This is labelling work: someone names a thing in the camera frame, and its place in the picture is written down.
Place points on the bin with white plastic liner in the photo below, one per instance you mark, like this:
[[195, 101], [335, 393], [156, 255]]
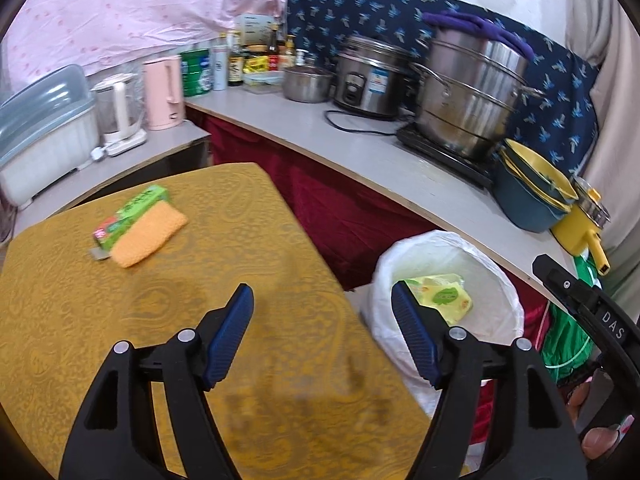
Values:
[[495, 310]]

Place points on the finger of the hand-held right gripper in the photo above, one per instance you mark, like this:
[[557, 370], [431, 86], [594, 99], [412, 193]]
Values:
[[562, 282]]

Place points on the purple cloth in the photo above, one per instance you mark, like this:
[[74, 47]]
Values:
[[480, 25]]

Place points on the green plastic bag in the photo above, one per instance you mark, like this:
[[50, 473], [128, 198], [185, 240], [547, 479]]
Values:
[[565, 340]]

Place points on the yellow green snack bag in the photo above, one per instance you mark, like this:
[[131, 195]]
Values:
[[445, 300]]

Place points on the brown sauce bottle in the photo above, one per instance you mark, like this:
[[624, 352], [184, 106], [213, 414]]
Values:
[[288, 55]]

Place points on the small green carton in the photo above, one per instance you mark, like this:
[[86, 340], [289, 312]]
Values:
[[130, 210]]

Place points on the yellow plastic bowl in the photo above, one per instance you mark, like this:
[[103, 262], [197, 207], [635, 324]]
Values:
[[540, 165]]

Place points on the white dish box grey lid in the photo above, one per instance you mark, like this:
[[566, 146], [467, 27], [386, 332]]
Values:
[[45, 150]]

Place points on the pink electric kettle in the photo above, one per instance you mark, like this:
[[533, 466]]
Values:
[[160, 95]]

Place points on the green tin can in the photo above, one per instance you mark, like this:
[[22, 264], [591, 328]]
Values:
[[196, 75]]

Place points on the orange sponge cloth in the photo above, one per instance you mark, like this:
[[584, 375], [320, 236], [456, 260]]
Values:
[[147, 235]]

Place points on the pink dotted cloth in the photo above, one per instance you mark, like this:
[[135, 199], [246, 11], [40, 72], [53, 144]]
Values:
[[125, 5]]

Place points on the white box behind bottles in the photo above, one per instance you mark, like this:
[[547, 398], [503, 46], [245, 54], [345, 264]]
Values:
[[255, 30]]

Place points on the large steel steamer pot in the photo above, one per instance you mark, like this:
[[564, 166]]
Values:
[[465, 100]]

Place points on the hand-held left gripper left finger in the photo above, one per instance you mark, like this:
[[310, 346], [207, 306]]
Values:
[[227, 340]]

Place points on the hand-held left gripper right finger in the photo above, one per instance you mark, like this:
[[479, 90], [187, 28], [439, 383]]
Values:
[[415, 335]]

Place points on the blue printed cloth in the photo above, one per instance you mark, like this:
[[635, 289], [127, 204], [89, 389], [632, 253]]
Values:
[[350, 15]]

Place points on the yellow patterned tablecloth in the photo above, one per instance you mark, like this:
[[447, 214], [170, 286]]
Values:
[[125, 335]]

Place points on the steel rice cooker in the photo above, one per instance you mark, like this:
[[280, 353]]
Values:
[[370, 80]]

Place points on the stacked blue yellow bowls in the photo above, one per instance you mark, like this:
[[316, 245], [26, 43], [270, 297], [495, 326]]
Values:
[[525, 205]]

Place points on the clear food container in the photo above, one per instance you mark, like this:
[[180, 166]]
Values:
[[262, 80]]

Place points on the white power plug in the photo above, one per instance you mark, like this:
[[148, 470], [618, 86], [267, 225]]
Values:
[[98, 153]]

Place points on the black induction cooker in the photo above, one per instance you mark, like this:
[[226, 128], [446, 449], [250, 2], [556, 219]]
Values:
[[450, 162]]

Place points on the maroon counter curtain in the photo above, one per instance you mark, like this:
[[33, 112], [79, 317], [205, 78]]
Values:
[[340, 210]]

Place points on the small steel pot with lid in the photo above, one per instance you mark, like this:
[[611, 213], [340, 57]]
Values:
[[305, 85]]

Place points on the beige curtain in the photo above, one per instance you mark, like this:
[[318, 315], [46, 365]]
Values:
[[615, 110]]

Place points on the white spray bottle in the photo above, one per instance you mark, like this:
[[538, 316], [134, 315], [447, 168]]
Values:
[[220, 67]]

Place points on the dark sauce bottle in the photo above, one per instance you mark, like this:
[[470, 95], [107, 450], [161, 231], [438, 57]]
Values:
[[235, 65]]

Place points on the yellow seasoning package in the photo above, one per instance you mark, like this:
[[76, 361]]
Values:
[[257, 64]]

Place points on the person's right hand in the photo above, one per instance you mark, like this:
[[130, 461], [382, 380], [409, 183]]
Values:
[[600, 442]]

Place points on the dark bottle red label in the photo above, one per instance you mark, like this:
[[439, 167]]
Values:
[[274, 52]]

